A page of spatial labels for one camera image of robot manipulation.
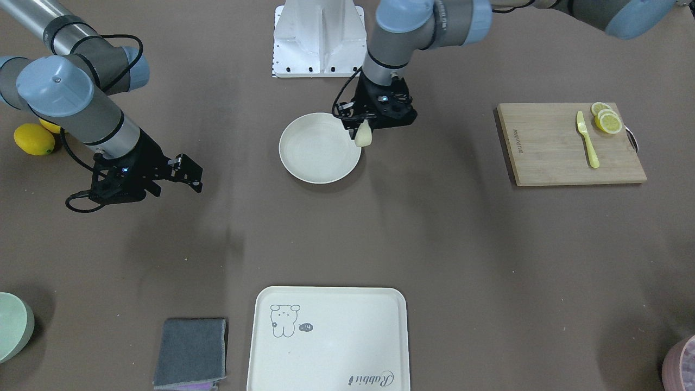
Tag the yellow lemon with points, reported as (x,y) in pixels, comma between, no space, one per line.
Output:
(51,127)
(34,139)

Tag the lemon slice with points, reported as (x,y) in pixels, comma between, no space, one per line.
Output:
(608,121)
(597,107)

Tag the mint green bowl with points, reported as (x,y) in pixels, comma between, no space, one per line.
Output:
(17,325)

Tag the cream rabbit tray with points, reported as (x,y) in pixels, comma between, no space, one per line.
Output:
(329,338)

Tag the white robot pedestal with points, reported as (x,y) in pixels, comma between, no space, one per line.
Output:
(318,39)

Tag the bamboo cutting board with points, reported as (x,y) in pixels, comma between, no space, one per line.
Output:
(545,148)

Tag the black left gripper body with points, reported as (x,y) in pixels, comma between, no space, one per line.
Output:
(364,93)

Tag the white steamed bun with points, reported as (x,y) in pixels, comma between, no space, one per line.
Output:
(363,135)

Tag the front lemon slice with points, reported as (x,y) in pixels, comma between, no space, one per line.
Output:
(608,121)

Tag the grey folded cloth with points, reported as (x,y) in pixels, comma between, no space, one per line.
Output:
(192,354)

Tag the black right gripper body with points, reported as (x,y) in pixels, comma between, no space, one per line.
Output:
(153,156)

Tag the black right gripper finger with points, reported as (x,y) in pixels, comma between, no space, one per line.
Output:
(152,187)
(184,170)

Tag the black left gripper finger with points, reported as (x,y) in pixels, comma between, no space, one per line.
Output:
(351,125)

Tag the yellow plastic knife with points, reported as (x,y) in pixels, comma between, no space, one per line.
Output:
(588,146)

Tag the back lemon slice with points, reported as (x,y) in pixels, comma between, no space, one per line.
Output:
(597,107)

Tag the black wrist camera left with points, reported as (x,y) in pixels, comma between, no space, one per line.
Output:
(345,111)

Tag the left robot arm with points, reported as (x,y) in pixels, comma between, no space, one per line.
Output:
(403,27)

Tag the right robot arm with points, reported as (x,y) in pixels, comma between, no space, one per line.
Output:
(72,88)

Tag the pink bowl of ice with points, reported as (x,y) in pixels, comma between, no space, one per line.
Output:
(678,366)

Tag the cream round plate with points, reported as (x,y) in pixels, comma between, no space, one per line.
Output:
(315,148)

